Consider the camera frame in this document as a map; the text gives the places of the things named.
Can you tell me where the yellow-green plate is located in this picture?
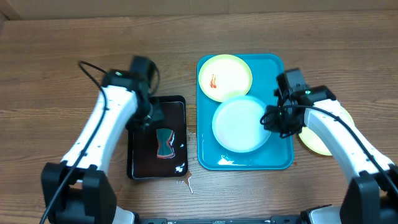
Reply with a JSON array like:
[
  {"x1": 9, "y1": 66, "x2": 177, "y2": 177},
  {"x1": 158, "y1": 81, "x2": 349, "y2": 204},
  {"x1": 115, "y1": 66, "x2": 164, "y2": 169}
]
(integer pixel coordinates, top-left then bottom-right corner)
[
  {"x1": 198, "y1": 54, "x2": 253, "y2": 103},
  {"x1": 299, "y1": 108, "x2": 358, "y2": 159}
]

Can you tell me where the green orange sponge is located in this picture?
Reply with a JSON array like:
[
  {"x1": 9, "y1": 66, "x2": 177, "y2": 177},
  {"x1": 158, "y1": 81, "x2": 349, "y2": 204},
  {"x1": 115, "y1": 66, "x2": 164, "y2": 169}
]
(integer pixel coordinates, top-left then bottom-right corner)
[{"x1": 156, "y1": 128, "x2": 175, "y2": 159}]

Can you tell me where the light blue plate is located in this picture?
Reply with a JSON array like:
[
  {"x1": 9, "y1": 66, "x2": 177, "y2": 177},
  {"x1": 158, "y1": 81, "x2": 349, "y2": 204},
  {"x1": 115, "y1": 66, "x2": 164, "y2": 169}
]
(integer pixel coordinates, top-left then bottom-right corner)
[{"x1": 212, "y1": 95, "x2": 271, "y2": 153}]

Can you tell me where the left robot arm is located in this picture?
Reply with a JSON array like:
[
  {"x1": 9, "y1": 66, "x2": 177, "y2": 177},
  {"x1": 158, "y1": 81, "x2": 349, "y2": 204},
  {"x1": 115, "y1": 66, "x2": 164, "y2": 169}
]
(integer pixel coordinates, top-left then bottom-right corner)
[{"x1": 40, "y1": 68, "x2": 160, "y2": 223}]

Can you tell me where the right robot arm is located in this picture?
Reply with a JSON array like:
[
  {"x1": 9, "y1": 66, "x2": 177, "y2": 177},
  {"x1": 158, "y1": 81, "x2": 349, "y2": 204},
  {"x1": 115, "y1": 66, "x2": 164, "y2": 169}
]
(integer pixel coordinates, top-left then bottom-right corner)
[{"x1": 260, "y1": 86, "x2": 397, "y2": 223}]

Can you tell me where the black water tray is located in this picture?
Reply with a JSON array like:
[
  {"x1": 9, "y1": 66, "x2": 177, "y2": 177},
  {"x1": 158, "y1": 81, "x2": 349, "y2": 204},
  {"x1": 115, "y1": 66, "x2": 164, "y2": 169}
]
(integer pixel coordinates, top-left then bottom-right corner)
[{"x1": 127, "y1": 95, "x2": 188, "y2": 180}]

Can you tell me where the teal plastic tray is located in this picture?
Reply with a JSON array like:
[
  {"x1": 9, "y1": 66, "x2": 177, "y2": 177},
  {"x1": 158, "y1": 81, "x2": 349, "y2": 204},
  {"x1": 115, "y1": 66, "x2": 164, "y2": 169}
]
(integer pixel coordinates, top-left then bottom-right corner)
[{"x1": 197, "y1": 54, "x2": 294, "y2": 170}]

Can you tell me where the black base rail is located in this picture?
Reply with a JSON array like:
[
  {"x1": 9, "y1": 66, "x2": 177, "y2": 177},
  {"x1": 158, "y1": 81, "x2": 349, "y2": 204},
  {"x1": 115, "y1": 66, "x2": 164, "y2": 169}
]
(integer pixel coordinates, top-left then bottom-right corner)
[{"x1": 138, "y1": 215, "x2": 307, "y2": 224}]

